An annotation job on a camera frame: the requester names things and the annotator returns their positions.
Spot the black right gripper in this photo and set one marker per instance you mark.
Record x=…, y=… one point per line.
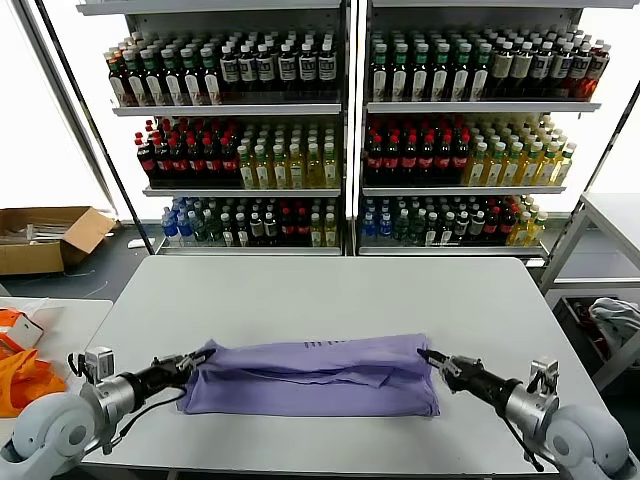
x=470, y=377

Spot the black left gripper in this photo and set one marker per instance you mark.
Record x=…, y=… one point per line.
x=162, y=374

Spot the purple t-shirt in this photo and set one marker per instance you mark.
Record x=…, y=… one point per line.
x=310, y=380

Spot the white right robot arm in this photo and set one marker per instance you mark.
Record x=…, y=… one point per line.
x=585, y=440

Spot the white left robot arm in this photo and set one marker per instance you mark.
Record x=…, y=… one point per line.
x=55, y=425

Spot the green tinted water bottle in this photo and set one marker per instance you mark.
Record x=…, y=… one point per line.
x=417, y=230
x=401, y=230
x=200, y=230

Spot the dark bottle white cap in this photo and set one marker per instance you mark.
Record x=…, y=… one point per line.
x=270, y=230
x=432, y=230
x=241, y=232
x=256, y=230
x=447, y=230
x=462, y=227
x=477, y=227
x=227, y=232

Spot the blue water bottle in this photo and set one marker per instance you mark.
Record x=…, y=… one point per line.
x=385, y=227
x=369, y=227
x=185, y=227
x=169, y=227

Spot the small white floor object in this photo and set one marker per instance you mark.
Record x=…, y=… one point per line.
x=134, y=243

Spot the red cap cola bottle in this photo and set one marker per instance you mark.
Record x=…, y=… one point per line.
x=300, y=230
x=228, y=164
x=178, y=164
x=161, y=164
x=460, y=162
x=443, y=162
x=426, y=162
x=409, y=162
x=492, y=227
x=374, y=162
x=285, y=230
x=392, y=162
x=145, y=164
x=507, y=227
x=195, y=164
x=212, y=164

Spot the red packaged item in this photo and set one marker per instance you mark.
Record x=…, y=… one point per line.
x=582, y=312

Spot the yellow juice bottle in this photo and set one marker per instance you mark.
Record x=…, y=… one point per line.
x=296, y=172
x=245, y=172
x=330, y=232
x=495, y=169
x=531, y=169
x=522, y=230
x=313, y=172
x=315, y=232
x=548, y=169
x=329, y=172
x=513, y=169
x=279, y=172
x=262, y=172
x=478, y=169
x=537, y=230
x=564, y=169

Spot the white paper sheet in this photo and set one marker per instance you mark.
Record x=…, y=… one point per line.
x=34, y=307

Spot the orange cloth bag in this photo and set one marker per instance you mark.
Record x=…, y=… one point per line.
x=25, y=385

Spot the orange white carton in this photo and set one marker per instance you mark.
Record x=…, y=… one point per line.
x=24, y=330

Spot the grey crumpled cloth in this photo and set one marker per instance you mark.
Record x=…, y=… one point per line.
x=617, y=320

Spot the open cardboard box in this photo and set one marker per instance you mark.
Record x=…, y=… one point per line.
x=30, y=260

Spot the white packing material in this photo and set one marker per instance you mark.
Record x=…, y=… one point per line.
x=41, y=232

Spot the grey metal shelf unit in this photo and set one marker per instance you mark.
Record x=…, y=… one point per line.
x=475, y=107
x=223, y=110

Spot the black slanted pole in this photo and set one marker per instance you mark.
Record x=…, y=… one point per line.
x=93, y=125
x=615, y=145

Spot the grey slanted beam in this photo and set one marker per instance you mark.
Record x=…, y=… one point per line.
x=65, y=100

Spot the dark bottle grey label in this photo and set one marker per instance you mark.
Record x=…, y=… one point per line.
x=265, y=68
x=327, y=67
x=247, y=69
x=287, y=68
x=307, y=68
x=229, y=69

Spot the dark bottle beige label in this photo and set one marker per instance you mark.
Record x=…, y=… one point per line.
x=521, y=66
x=501, y=66

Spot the dark bottle blue label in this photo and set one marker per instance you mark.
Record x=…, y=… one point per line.
x=541, y=66
x=579, y=69
x=560, y=66

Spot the red drink bottle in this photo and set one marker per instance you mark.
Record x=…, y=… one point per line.
x=598, y=69

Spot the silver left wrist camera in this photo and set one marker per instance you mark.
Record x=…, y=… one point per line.
x=99, y=362

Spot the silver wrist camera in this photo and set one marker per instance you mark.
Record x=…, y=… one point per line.
x=99, y=362
x=544, y=372

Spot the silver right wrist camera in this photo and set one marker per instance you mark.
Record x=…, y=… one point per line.
x=544, y=372

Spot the white metal frame table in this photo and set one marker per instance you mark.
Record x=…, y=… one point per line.
x=567, y=245

